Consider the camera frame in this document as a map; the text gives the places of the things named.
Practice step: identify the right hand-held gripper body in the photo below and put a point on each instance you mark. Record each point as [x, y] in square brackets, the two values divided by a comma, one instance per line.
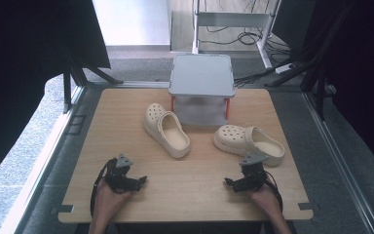
[252, 177]

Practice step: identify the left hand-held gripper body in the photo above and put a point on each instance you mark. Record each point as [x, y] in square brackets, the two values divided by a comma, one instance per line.
[118, 177]

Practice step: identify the person's right hand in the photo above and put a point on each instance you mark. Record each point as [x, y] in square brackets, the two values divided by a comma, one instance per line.
[264, 198]

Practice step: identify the person's left hand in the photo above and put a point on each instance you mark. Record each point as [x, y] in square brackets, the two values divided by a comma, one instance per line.
[108, 201]

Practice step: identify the cream clog shoe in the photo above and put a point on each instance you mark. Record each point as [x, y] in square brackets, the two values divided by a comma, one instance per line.
[250, 141]
[168, 133]

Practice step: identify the black metal stand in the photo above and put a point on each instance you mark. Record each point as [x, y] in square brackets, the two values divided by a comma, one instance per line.
[318, 71]
[78, 76]

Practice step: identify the clear plastic storage box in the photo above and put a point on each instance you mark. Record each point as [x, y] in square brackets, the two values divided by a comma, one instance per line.
[202, 76]

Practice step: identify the white power strip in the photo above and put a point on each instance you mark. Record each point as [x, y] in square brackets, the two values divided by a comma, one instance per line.
[284, 68]

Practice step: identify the dark curtain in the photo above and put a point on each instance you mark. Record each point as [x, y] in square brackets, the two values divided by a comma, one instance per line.
[366, 71]
[22, 65]

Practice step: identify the white metal desk frame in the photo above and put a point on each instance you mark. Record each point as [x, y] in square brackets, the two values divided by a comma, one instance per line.
[230, 19]

